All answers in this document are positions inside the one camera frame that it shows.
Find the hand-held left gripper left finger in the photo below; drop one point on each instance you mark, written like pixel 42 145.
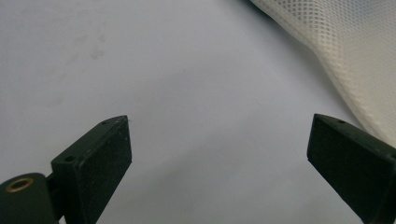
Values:
pixel 93 168

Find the white mesh laundry bag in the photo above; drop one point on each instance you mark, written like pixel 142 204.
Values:
pixel 348 46

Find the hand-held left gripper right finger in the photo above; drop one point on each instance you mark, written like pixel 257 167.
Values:
pixel 348 161

